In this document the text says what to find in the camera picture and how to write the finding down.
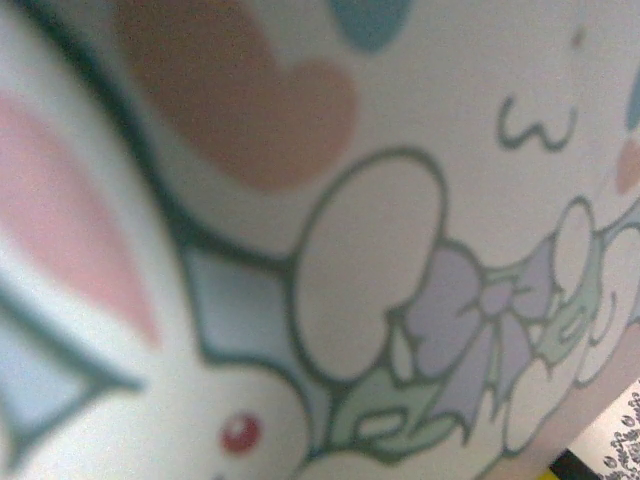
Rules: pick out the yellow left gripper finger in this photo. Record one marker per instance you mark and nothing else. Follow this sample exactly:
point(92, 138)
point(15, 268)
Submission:
point(570, 465)

